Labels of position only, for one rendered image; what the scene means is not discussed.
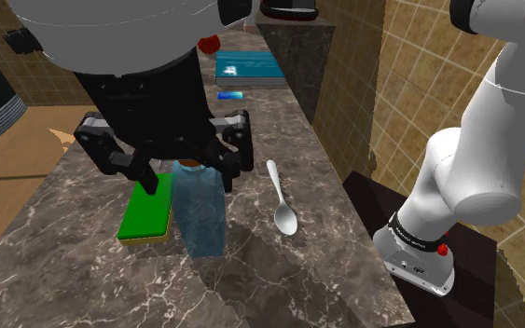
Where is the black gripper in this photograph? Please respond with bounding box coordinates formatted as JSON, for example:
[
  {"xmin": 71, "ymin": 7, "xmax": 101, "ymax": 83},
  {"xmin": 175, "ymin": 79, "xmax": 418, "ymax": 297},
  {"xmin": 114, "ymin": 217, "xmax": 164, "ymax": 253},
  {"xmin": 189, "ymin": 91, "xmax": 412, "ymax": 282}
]
[{"xmin": 73, "ymin": 47, "xmax": 256, "ymax": 196}]

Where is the translucent blue bottle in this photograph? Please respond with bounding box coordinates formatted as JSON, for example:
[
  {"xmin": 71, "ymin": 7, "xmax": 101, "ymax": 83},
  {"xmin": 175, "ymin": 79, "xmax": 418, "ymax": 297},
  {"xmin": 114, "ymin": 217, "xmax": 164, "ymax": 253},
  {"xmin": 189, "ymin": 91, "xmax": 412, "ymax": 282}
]
[{"xmin": 170, "ymin": 158, "xmax": 227, "ymax": 259}]

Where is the green and yellow sponge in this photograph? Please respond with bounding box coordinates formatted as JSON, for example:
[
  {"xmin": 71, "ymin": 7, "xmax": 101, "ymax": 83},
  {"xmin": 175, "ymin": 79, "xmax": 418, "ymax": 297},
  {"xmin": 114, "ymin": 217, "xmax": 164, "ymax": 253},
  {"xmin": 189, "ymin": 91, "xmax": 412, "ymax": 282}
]
[{"xmin": 116, "ymin": 172, "xmax": 175, "ymax": 247}]

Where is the red round fruit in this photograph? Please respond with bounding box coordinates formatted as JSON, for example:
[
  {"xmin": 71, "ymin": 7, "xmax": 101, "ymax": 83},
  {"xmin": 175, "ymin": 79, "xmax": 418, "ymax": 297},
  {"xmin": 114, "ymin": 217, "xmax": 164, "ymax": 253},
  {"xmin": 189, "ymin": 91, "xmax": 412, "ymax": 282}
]
[{"xmin": 197, "ymin": 34, "xmax": 222, "ymax": 56}]

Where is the teal book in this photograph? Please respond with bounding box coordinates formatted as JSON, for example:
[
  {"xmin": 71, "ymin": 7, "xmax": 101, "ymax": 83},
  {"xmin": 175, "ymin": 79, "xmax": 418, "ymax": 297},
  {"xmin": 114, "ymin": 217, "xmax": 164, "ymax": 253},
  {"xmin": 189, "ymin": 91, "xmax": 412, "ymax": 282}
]
[{"xmin": 214, "ymin": 49, "xmax": 287, "ymax": 88}]

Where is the white spoon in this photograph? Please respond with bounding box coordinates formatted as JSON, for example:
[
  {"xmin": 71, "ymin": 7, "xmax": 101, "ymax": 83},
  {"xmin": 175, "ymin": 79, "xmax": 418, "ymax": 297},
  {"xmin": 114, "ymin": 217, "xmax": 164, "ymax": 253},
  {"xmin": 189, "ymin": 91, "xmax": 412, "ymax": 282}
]
[{"xmin": 266, "ymin": 158, "xmax": 299, "ymax": 237}]

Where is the black round appliance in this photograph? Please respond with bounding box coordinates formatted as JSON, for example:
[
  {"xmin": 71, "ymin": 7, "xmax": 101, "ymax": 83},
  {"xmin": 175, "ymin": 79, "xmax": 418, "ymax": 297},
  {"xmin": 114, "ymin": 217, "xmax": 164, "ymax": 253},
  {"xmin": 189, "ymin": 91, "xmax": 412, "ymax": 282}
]
[{"xmin": 258, "ymin": 0, "xmax": 321, "ymax": 22}]

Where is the dark robot stand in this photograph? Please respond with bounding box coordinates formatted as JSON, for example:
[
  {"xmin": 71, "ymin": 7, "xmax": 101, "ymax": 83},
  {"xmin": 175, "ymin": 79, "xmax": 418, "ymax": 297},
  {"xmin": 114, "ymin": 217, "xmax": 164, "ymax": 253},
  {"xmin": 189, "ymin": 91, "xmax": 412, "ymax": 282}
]
[{"xmin": 342, "ymin": 170, "xmax": 500, "ymax": 328}]

